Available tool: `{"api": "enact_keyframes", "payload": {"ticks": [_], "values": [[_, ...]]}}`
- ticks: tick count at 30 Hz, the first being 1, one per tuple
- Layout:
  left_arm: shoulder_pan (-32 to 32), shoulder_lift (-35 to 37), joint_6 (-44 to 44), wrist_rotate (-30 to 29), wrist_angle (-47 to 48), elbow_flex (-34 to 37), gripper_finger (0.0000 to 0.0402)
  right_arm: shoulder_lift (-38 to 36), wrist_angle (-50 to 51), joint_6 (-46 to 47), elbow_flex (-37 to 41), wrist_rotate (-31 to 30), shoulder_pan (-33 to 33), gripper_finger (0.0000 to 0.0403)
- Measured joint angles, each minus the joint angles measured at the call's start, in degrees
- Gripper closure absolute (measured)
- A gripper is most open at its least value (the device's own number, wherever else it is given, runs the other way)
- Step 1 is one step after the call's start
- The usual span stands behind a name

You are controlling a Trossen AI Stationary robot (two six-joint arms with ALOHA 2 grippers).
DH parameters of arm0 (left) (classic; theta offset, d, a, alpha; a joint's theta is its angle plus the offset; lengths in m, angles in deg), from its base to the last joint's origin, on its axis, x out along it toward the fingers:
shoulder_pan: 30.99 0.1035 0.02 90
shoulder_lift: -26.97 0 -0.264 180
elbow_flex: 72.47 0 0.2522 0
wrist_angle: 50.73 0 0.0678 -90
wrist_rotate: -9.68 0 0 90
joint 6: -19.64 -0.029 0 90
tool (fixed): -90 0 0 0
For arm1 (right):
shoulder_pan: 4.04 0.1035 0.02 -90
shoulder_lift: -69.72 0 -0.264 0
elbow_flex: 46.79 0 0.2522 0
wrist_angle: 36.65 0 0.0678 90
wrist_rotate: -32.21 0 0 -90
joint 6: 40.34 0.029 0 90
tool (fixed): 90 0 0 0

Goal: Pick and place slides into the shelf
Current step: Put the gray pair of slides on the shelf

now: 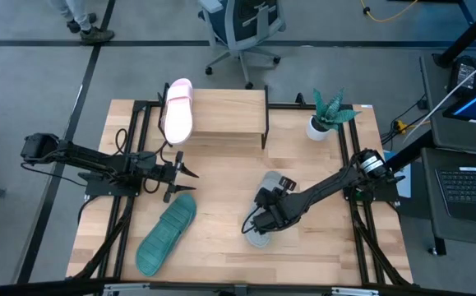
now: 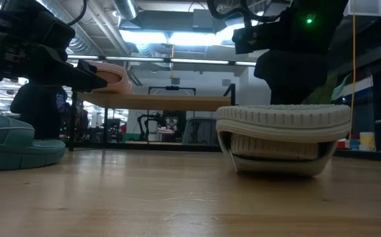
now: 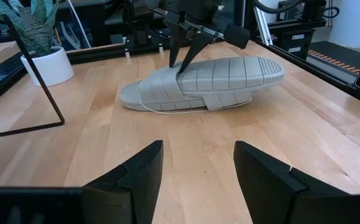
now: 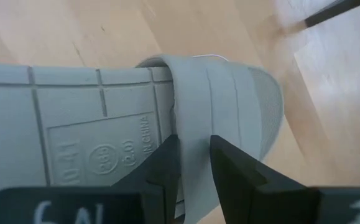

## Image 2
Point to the yellow and white container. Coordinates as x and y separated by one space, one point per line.
367 141

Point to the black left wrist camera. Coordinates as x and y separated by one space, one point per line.
57 33

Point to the beige slide sandal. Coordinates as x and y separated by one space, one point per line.
282 123

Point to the long light bar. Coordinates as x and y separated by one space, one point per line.
164 60

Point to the blue container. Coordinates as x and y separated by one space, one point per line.
354 144

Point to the grey mesh chair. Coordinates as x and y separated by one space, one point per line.
200 131

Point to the green leafy plant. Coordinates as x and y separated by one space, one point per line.
323 92

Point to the black background robot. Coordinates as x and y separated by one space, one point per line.
149 123

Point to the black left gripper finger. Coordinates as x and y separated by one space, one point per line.
85 66
68 79

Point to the pink slide sandal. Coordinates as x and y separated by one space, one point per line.
116 77

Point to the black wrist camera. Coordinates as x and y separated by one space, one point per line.
57 33
247 39

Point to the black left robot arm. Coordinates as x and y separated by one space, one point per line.
19 6

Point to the teal green slide sandal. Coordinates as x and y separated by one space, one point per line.
9 145

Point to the wooden shelf with black frame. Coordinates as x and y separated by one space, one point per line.
157 101

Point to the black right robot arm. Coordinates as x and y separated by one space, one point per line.
325 33

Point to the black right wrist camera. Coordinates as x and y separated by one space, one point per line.
247 39

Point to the red box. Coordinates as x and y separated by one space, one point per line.
341 143

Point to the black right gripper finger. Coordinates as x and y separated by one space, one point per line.
289 97

